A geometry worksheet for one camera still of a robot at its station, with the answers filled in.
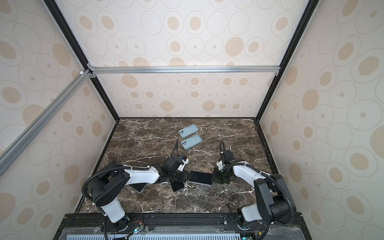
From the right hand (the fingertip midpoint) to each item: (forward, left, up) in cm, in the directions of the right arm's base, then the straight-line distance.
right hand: (212, 180), depth 88 cm
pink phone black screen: (+1, +7, +1) cm, 7 cm away
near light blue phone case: (+29, +13, -1) cm, 31 cm away
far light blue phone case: (+39, +16, -1) cm, 42 cm away
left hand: (+1, +11, +3) cm, 11 cm away
